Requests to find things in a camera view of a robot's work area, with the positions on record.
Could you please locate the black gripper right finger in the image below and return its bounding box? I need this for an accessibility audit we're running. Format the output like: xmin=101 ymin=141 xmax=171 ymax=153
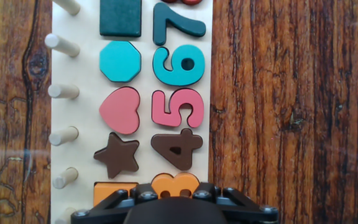
xmin=193 ymin=182 xmax=280 ymax=224

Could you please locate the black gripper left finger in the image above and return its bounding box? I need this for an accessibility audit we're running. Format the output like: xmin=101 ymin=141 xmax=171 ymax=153
xmin=70 ymin=182 xmax=158 ymax=224

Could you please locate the orange number three piece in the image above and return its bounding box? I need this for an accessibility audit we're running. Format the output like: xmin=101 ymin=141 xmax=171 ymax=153
xmin=150 ymin=172 xmax=201 ymax=199

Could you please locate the wooden shape puzzle board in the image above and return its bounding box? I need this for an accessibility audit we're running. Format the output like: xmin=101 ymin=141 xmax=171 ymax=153
xmin=50 ymin=0 xmax=214 ymax=224

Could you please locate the orange rectangle piece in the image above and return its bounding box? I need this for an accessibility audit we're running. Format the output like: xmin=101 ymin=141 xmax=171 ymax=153
xmin=93 ymin=182 xmax=139 ymax=208

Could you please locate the brown star piece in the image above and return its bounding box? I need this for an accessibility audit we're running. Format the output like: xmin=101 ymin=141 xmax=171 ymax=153
xmin=93 ymin=132 xmax=140 ymax=180

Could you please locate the brown number four piece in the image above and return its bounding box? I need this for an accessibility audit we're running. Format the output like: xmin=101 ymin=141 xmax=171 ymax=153
xmin=150 ymin=128 xmax=204 ymax=172

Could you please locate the pink heart piece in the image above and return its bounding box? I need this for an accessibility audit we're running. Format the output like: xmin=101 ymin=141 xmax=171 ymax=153
xmin=99 ymin=86 xmax=142 ymax=136

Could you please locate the pink number five piece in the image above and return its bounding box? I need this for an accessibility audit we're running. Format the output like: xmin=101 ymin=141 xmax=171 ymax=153
xmin=151 ymin=88 xmax=205 ymax=129

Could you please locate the teal number six piece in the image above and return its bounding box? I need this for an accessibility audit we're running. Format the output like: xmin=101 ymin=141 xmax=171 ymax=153
xmin=152 ymin=44 xmax=206 ymax=87

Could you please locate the teal octagon piece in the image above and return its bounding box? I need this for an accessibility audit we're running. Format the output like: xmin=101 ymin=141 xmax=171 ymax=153
xmin=99 ymin=40 xmax=142 ymax=83

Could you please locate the dark green number seven piece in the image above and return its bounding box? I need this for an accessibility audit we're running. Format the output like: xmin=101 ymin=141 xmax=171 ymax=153
xmin=152 ymin=2 xmax=207 ymax=47

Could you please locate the dark green square piece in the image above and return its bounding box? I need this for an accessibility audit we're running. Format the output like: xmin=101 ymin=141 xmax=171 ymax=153
xmin=99 ymin=0 xmax=142 ymax=38

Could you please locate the red number eight piece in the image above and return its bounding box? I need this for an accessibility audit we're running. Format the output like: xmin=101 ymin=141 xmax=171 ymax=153
xmin=160 ymin=0 xmax=204 ymax=6

